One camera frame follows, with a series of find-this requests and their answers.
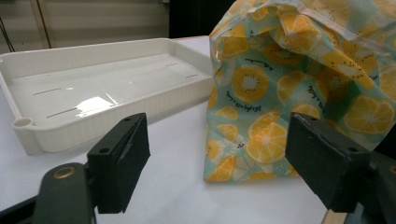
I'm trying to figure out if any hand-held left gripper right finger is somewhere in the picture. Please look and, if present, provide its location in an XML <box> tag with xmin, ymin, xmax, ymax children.
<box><xmin>285</xmin><ymin>112</ymin><xmax>372</xmax><ymax>214</ymax></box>

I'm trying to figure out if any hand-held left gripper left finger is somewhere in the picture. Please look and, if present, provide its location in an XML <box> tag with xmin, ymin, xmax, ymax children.
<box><xmin>87</xmin><ymin>112</ymin><xmax>151</xmax><ymax>215</ymax></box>

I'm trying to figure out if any white plastic tray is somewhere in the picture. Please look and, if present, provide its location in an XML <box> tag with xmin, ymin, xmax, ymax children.
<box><xmin>0</xmin><ymin>37</ymin><xmax>215</xmax><ymax>156</ymax></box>

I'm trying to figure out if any lemon print cloth bag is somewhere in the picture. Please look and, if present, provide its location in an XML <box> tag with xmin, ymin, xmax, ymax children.
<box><xmin>204</xmin><ymin>0</ymin><xmax>396</xmax><ymax>183</ymax></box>

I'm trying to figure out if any black wall cable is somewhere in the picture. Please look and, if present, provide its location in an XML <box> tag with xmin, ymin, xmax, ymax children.
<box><xmin>0</xmin><ymin>17</ymin><xmax>15</xmax><ymax>53</ymax></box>

